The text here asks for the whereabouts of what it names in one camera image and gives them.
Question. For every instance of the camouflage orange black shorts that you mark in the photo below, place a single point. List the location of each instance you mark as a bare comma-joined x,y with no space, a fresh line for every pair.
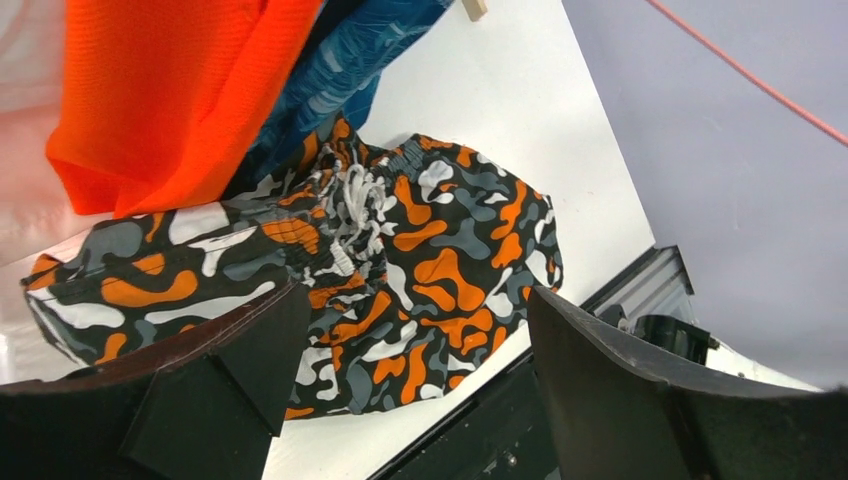
418,263

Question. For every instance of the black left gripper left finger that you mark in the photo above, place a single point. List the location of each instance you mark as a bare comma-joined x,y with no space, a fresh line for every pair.
202,404

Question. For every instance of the orange mesh shorts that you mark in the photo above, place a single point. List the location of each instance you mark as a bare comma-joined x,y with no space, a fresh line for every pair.
162,99

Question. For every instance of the blue leaf print shorts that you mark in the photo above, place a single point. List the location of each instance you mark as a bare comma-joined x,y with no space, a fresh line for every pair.
338,71

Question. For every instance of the wooden clothes rack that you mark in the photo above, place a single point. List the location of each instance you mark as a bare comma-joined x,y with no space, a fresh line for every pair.
475,9

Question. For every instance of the white garment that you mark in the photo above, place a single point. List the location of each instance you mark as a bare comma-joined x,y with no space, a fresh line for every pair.
34,205

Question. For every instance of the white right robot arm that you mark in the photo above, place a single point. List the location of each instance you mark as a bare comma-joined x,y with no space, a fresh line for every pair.
697,345

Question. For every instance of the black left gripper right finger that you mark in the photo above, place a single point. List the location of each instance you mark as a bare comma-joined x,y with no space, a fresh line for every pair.
622,408

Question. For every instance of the pink wire hanger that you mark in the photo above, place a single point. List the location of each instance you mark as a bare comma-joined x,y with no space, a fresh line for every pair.
763,86

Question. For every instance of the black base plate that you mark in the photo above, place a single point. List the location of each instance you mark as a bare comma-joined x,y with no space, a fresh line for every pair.
501,432

